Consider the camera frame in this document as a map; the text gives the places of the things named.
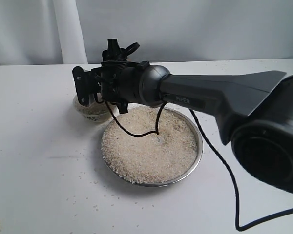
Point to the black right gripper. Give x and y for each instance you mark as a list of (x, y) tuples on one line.
[(121, 77)]

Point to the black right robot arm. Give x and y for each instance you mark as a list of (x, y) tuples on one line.
[(253, 112)]

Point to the rice in small bowl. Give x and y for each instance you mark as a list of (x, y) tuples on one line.
[(93, 109)]

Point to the small cream floral bowl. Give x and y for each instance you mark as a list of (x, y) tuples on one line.
[(96, 118)]

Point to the rice in steel basin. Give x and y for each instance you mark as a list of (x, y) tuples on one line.
[(146, 151)]

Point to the large steel basin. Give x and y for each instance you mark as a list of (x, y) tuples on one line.
[(199, 151)]

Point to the white backdrop curtain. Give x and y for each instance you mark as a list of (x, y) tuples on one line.
[(76, 31)]

